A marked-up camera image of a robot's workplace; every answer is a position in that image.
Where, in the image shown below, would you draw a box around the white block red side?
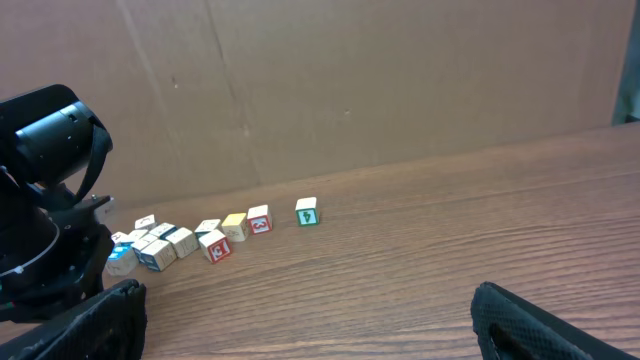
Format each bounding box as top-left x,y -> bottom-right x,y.
198,230 -> 232,264

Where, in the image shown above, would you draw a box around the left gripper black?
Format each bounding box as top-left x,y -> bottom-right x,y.
1,84 -> 113,323

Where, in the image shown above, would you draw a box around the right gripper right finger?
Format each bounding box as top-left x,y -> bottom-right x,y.
470,282 -> 639,360

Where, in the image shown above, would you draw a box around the white block green letters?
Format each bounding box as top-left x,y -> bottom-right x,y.
194,219 -> 221,239

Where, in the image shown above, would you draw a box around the white block teal side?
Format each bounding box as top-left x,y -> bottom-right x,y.
132,234 -> 157,262

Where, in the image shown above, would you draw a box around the white block red bottom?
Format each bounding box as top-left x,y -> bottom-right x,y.
247,204 -> 273,235

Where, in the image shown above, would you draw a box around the white block butterfly picture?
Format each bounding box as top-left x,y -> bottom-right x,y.
140,240 -> 177,272

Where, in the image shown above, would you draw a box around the yellow block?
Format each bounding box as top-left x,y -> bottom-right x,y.
221,213 -> 250,242

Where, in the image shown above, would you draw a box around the white block teal far right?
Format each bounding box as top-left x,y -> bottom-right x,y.
295,197 -> 320,226

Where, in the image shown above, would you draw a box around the block with red picture top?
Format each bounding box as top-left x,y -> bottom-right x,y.
134,214 -> 157,230

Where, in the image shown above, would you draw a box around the white block tilted centre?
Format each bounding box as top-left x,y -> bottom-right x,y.
165,227 -> 199,258

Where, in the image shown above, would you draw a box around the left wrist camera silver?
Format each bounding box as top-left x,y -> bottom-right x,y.
94,196 -> 116,223

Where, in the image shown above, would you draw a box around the white block behind blue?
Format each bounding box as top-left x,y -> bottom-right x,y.
124,229 -> 148,243

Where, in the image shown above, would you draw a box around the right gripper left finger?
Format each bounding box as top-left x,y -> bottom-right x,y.
1,279 -> 147,360

